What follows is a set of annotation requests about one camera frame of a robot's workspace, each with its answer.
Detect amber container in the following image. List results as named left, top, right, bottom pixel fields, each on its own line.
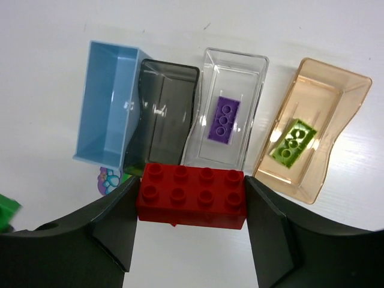
left=253, top=58, right=372, bottom=204

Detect purple lego brick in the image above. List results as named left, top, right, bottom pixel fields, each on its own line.
left=208, top=96, right=240, bottom=144

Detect lime green lego brick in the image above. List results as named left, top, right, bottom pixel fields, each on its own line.
left=269, top=119, right=317, bottom=169

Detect clear container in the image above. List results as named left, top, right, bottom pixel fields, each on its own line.
left=182, top=48, right=269, bottom=170

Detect blue container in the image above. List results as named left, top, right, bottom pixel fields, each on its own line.
left=73, top=41, right=149, bottom=170

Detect green lego plate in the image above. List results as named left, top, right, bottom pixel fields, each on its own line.
left=0, top=194, right=22, bottom=233

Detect dark grey container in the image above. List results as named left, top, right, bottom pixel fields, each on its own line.
left=123, top=59, right=200, bottom=176

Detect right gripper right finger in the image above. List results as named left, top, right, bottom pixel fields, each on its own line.
left=245, top=176, right=383, bottom=287

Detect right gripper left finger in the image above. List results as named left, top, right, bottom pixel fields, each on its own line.
left=1, top=177, right=140, bottom=287

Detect red and green lego block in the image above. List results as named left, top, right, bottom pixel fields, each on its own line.
left=136, top=163, right=247, bottom=230

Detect purple flower lego piece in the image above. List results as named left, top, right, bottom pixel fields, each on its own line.
left=97, top=167, right=123, bottom=196

